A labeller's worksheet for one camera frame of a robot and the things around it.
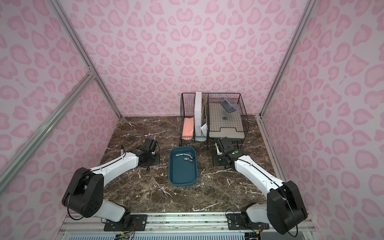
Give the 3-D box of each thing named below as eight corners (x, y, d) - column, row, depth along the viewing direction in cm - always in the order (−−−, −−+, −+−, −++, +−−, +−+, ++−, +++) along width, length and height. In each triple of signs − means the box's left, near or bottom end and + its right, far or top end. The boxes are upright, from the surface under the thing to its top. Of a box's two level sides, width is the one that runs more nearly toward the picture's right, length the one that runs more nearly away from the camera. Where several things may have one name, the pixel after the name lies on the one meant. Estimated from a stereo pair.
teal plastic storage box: (166, 187, 87) (164, 184, 83) (170, 150, 102) (169, 146, 99) (197, 187, 86) (197, 184, 83) (197, 150, 102) (197, 146, 99)
